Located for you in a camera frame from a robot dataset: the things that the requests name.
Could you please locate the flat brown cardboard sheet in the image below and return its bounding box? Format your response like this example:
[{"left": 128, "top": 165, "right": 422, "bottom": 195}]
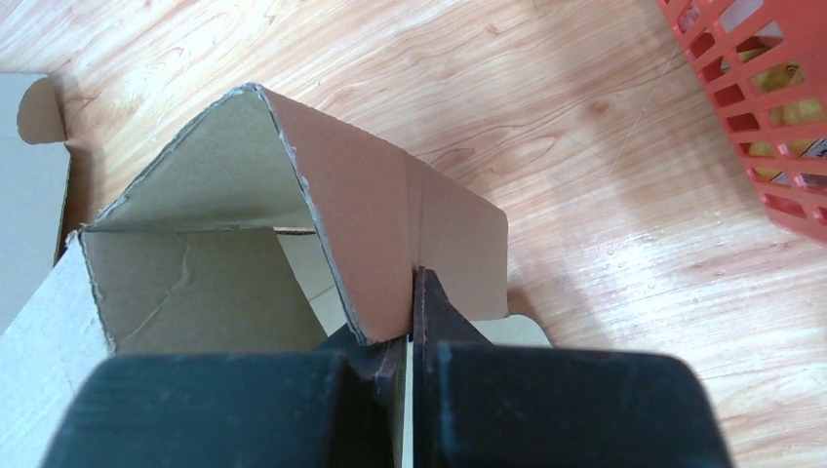
[{"left": 1, "top": 73, "right": 71, "bottom": 331}]

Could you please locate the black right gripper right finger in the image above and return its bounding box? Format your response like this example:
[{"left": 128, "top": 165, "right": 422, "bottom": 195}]
[{"left": 412, "top": 268, "right": 732, "bottom": 467}]

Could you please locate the red plastic basket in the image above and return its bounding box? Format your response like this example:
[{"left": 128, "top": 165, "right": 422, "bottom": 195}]
[{"left": 657, "top": 1, "right": 826, "bottom": 242}]

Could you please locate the brown cardboard box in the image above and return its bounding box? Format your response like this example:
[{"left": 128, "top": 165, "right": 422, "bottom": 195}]
[{"left": 1, "top": 83, "right": 544, "bottom": 467}]

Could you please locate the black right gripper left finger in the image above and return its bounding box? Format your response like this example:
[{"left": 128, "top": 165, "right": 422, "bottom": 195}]
[{"left": 43, "top": 329, "right": 406, "bottom": 467}]

